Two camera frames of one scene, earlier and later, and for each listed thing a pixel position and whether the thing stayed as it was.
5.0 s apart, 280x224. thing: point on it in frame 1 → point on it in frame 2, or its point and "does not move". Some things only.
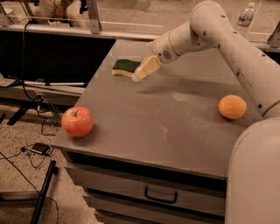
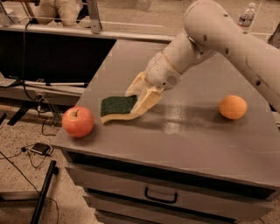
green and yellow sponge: (124, 67) → (117, 108)
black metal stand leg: (37, 213) does not move
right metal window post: (274, 39) does not move
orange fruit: (233, 107) does not move
